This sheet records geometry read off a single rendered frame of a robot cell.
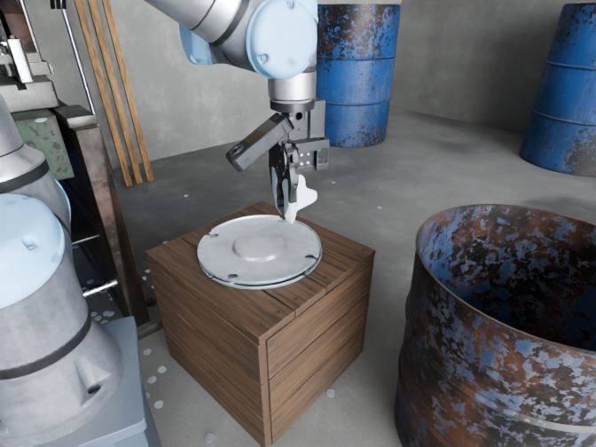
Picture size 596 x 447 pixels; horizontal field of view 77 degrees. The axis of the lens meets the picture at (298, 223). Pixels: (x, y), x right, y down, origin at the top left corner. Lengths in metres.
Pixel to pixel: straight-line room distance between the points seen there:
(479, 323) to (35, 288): 0.54
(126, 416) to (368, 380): 0.71
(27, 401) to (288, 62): 0.43
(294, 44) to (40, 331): 0.37
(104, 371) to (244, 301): 0.33
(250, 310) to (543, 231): 0.65
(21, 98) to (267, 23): 0.79
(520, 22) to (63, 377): 3.41
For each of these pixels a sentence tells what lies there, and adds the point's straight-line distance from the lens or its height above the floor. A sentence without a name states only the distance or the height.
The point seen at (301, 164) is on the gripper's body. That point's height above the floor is 0.63.
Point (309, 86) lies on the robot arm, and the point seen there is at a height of 0.75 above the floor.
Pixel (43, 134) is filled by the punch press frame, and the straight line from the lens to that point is 1.03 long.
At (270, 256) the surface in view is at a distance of 0.86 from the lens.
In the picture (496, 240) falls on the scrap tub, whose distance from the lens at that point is 0.97.
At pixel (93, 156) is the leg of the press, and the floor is 0.56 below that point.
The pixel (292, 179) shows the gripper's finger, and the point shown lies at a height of 0.61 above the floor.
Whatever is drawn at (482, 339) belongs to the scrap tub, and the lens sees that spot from 0.63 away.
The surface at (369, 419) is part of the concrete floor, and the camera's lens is 1.03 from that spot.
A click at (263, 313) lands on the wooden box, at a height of 0.35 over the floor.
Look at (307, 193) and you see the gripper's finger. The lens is 0.66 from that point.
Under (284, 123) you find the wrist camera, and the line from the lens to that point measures 0.61.
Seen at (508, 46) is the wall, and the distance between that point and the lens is 3.52.
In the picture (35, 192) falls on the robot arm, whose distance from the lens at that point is 0.54.
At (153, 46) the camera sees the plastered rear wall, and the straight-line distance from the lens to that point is 2.56.
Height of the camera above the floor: 0.85
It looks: 30 degrees down
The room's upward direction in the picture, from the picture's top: straight up
